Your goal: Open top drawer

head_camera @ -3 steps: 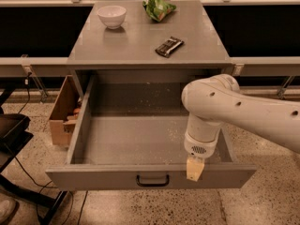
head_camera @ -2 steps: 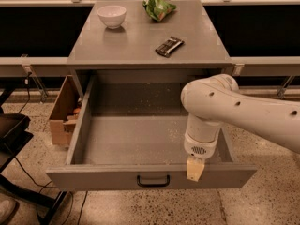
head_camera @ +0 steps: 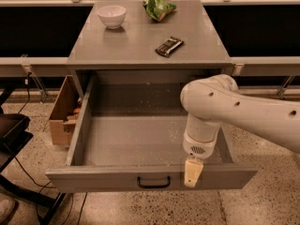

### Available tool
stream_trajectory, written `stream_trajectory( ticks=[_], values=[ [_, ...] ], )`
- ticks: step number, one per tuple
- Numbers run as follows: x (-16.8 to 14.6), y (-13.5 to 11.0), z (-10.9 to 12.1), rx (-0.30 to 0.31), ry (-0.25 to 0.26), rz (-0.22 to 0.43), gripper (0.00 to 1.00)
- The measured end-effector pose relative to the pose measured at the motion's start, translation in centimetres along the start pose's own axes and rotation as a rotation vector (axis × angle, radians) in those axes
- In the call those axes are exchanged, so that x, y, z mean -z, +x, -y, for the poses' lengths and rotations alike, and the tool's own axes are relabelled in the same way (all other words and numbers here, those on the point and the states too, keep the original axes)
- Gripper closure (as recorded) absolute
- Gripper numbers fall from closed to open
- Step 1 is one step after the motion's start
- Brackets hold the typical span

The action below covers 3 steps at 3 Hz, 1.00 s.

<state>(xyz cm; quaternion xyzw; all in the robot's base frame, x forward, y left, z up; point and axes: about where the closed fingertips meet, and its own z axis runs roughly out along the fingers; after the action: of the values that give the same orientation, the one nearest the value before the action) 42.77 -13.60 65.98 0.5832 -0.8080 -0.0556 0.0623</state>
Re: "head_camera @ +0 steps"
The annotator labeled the grey top drawer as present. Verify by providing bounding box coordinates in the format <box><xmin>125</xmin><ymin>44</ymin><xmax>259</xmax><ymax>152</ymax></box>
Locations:
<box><xmin>45</xmin><ymin>68</ymin><xmax>259</xmax><ymax>194</ymax></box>

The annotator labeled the black floor cable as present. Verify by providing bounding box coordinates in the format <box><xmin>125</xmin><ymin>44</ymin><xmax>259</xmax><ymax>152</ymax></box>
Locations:
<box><xmin>14</xmin><ymin>157</ymin><xmax>89</xmax><ymax>225</ymax></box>

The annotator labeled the green chip bag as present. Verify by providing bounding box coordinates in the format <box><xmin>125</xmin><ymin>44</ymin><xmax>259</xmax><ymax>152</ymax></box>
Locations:
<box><xmin>142</xmin><ymin>0</ymin><xmax>176</xmax><ymax>22</ymax></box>

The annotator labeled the white bowl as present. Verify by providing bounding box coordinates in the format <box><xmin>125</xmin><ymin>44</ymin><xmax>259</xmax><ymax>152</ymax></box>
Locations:
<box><xmin>97</xmin><ymin>5</ymin><xmax>127</xmax><ymax>29</ymax></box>

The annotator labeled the grey drawer cabinet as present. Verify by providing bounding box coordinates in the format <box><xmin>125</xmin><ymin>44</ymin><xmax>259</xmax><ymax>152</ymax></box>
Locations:
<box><xmin>69</xmin><ymin>0</ymin><xmax>230</xmax><ymax>95</ymax></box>

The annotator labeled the dark snack bar wrapper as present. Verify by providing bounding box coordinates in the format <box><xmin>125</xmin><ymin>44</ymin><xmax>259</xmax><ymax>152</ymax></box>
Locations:
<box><xmin>156</xmin><ymin>37</ymin><xmax>184</xmax><ymax>58</ymax></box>

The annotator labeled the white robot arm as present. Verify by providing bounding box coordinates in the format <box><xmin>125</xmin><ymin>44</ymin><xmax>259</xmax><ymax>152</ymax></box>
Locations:
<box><xmin>180</xmin><ymin>74</ymin><xmax>300</xmax><ymax>188</ymax></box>

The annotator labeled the white shoe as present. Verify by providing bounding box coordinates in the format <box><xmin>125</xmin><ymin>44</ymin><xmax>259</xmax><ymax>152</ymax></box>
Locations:
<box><xmin>0</xmin><ymin>199</ymin><xmax>16</xmax><ymax>225</ymax></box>

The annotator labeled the cardboard box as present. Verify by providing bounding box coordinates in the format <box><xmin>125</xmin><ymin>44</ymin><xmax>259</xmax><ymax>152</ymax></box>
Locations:
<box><xmin>49</xmin><ymin>75</ymin><xmax>81</xmax><ymax>145</ymax></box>

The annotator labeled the black chair frame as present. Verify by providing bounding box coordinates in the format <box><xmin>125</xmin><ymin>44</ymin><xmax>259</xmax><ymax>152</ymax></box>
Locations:
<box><xmin>0</xmin><ymin>83</ymin><xmax>68</xmax><ymax>225</ymax></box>

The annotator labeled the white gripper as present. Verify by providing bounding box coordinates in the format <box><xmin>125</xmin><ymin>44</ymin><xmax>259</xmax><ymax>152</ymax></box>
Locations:
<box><xmin>183</xmin><ymin>132</ymin><xmax>217</xmax><ymax>188</ymax></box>

